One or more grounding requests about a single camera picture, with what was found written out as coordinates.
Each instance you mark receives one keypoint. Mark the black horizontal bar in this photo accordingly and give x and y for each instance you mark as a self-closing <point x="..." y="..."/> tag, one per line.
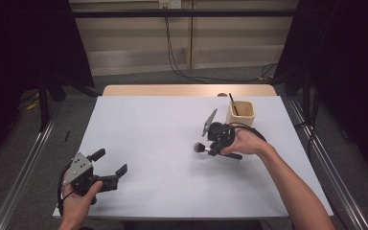
<point x="124" y="13"/>

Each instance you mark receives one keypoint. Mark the vertical wooden wall strip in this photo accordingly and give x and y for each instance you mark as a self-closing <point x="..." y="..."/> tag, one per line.
<point x="190" y="41"/>

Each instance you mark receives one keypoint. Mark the thin black applicator brush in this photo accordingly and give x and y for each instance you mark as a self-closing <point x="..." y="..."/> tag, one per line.
<point x="232" y="102"/>

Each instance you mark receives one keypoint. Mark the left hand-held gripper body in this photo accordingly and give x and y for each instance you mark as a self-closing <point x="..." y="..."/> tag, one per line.
<point x="81" y="179"/>

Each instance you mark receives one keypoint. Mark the black curtain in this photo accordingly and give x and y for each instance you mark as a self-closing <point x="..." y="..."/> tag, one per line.
<point x="19" y="48"/>
<point x="348" y="64"/>

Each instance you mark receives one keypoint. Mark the black metal stand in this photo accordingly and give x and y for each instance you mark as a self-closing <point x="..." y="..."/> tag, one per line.
<point x="306" y="96"/>
<point x="43" y="108"/>

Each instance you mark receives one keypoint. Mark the white wall socket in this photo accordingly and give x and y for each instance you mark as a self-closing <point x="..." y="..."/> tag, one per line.
<point x="174" y="4"/>

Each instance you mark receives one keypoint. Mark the small black floor object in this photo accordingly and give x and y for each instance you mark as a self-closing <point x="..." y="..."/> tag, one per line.
<point x="67" y="136"/>

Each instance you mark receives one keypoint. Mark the beige square cup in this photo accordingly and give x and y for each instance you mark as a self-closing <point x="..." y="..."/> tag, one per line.
<point x="246" y="118"/>

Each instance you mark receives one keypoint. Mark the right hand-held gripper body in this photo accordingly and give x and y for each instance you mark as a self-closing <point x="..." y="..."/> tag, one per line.
<point x="220" y="132"/>

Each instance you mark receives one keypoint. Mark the black makeup brush silver ferrule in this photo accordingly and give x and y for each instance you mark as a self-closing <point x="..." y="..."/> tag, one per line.
<point x="199" y="147"/>

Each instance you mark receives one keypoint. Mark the person's right hand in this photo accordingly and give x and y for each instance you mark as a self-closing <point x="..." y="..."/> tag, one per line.
<point x="247" y="143"/>

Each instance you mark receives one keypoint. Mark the person's left hand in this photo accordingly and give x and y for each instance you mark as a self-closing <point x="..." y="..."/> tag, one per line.
<point x="75" y="207"/>

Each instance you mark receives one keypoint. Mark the metal floor rail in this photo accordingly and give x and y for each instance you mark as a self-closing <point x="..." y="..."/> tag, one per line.
<point x="23" y="179"/>
<point x="351" y="207"/>

